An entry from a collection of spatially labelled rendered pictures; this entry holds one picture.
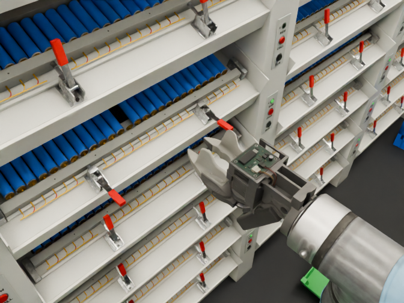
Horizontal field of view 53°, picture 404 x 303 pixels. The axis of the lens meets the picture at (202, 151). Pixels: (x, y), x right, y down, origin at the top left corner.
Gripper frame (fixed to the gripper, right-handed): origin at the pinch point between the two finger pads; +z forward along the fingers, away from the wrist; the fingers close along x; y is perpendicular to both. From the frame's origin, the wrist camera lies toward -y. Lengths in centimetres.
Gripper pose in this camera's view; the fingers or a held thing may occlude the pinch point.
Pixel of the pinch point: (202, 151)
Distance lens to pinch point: 67.9
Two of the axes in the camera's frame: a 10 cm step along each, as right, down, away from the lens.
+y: 0.2, -6.8, -7.4
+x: -7.1, 5.1, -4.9
